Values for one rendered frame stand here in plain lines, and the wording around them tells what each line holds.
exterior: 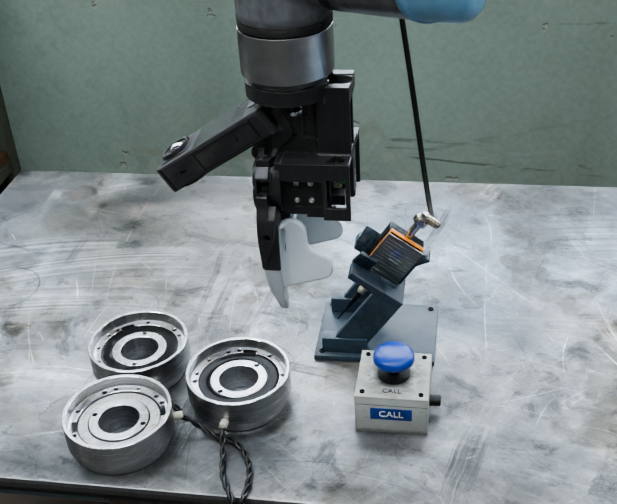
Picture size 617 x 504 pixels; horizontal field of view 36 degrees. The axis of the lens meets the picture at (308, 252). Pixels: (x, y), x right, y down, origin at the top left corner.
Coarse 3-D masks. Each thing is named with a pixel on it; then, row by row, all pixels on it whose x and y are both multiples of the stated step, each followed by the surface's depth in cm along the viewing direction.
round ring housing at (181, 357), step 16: (112, 320) 105; (128, 320) 106; (144, 320) 106; (160, 320) 106; (176, 320) 104; (96, 336) 103; (128, 336) 104; (144, 336) 104; (160, 336) 104; (176, 336) 103; (96, 352) 102; (112, 352) 102; (128, 352) 104; (144, 352) 105; (160, 352) 101; (176, 352) 99; (96, 368) 99; (112, 368) 98; (144, 368) 97; (160, 368) 98; (176, 368) 100
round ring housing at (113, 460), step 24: (96, 384) 96; (120, 384) 97; (144, 384) 97; (72, 408) 94; (120, 408) 95; (144, 408) 94; (168, 408) 92; (72, 432) 93; (96, 432) 92; (168, 432) 92; (96, 456) 89; (120, 456) 89; (144, 456) 90
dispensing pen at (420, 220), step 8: (416, 216) 97; (424, 216) 97; (432, 216) 97; (392, 224) 99; (416, 224) 97; (424, 224) 97; (432, 224) 97; (384, 232) 100; (400, 232) 99; (408, 232) 98; (416, 232) 98; (376, 240) 101; (416, 240) 100; (368, 248) 102; (416, 248) 99; (360, 288) 103
